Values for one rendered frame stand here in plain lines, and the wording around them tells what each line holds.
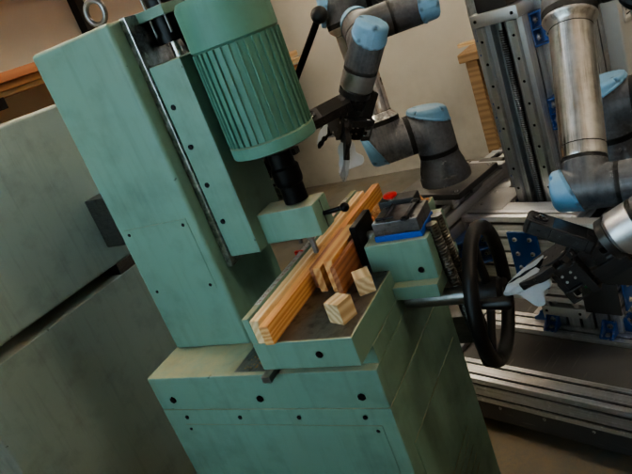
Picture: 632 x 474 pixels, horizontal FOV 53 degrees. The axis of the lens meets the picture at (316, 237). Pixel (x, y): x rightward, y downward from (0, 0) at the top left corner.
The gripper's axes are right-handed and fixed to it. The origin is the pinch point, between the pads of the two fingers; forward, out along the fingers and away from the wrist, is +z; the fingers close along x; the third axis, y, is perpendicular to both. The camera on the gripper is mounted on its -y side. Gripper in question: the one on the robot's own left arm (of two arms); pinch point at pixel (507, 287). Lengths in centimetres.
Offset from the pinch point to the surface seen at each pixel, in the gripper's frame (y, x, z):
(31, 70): -164, 100, 153
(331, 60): -106, 338, 162
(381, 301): -11.7, -2.8, 20.3
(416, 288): -8.4, 3.5, 16.7
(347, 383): -5.3, -13.8, 31.1
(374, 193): -26, 43, 33
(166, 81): -71, -1, 22
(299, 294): -23.1, -5.9, 31.6
